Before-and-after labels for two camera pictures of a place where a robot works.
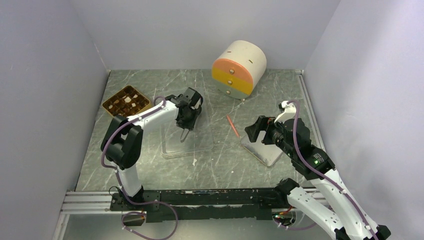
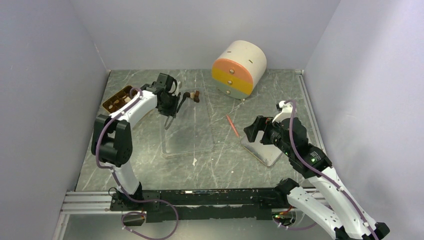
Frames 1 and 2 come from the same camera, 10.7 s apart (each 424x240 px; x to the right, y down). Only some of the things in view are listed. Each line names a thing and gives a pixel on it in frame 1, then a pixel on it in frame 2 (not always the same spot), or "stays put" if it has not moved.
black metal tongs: x=181 y=140 → x=168 y=87
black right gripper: x=262 y=123 stays put
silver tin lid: x=268 y=154 stays put
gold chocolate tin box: x=126 y=102 stays put
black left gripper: x=190 y=125 → x=171 y=112
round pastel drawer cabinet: x=237 y=68 stays put
